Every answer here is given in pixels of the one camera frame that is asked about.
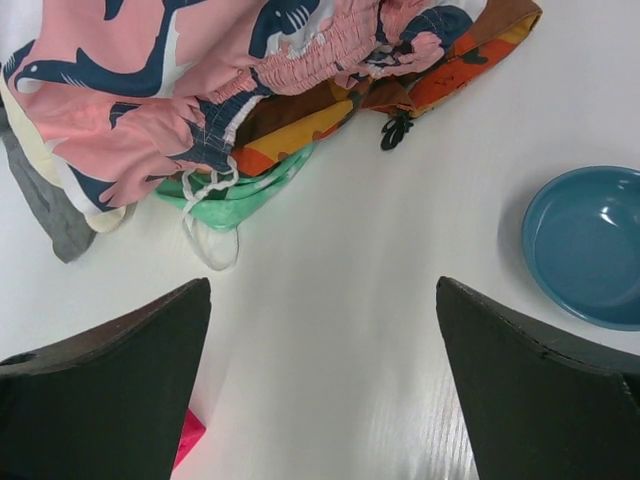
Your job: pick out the orange brown dinosaur print shorts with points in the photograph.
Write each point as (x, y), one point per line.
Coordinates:
(428, 60)

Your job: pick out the blue ceramic bowl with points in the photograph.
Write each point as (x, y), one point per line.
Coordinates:
(580, 242)

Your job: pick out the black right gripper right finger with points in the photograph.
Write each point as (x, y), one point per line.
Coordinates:
(538, 402)

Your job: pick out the cream yellow cloth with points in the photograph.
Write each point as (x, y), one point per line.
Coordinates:
(42, 160)

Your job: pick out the pink block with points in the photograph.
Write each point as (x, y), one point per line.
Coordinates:
(192, 432)

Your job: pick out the green tie-dye cloth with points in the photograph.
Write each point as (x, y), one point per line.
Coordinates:
(226, 209)

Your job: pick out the grey cloth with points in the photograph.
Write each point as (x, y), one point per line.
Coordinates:
(68, 230)

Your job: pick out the pink navy shark print shorts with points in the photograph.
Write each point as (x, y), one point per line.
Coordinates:
(127, 93)

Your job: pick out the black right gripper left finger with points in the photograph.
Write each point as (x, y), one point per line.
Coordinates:
(109, 402)

